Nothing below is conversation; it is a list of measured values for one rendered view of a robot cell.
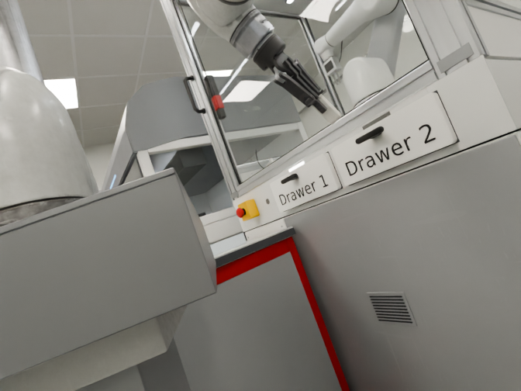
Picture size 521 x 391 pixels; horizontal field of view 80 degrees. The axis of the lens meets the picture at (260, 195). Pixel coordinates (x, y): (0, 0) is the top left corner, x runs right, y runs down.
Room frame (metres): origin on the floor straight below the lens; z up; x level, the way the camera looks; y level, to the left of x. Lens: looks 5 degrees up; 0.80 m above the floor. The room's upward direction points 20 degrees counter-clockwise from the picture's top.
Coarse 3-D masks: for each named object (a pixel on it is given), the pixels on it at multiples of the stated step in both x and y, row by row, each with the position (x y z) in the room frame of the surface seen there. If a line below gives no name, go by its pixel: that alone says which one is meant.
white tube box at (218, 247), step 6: (240, 234) 1.07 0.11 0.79; (222, 240) 1.05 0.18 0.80; (228, 240) 1.06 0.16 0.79; (234, 240) 1.07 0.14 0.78; (240, 240) 1.07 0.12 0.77; (210, 246) 1.04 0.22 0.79; (216, 246) 1.04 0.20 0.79; (222, 246) 1.05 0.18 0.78; (228, 246) 1.06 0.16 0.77; (234, 246) 1.06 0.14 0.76; (216, 252) 1.04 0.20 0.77
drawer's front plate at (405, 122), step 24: (432, 96) 0.60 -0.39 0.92; (384, 120) 0.69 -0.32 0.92; (408, 120) 0.65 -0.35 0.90; (432, 120) 0.61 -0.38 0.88; (360, 144) 0.76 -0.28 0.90; (384, 144) 0.71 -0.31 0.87; (408, 144) 0.67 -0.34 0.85; (432, 144) 0.63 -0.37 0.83; (360, 168) 0.78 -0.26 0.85; (384, 168) 0.73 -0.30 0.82
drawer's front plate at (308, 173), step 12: (324, 156) 0.86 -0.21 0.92; (300, 168) 0.95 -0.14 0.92; (312, 168) 0.91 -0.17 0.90; (324, 168) 0.87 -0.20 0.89; (276, 180) 1.06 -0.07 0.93; (300, 180) 0.96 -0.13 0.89; (312, 180) 0.92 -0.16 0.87; (324, 180) 0.89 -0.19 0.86; (336, 180) 0.86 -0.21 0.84; (276, 192) 1.08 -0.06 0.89; (288, 192) 1.02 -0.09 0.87; (300, 192) 0.98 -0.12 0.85; (312, 192) 0.94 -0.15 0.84; (324, 192) 0.90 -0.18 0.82; (288, 204) 1.04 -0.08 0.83; (300, 204) 1.00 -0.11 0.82
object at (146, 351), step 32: (160, 320) 0.30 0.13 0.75; (96, 352) 0.28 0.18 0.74; (128, 352) 0.28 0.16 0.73; (160, 352) 0.29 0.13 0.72; (0, 384) 0.26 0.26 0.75; (32, 384) 0.27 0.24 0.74; (64, 384) 0.27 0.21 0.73; (96, 384) 0.31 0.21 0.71; (128, 384) 0.32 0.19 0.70; (160, 384) 0.37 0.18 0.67
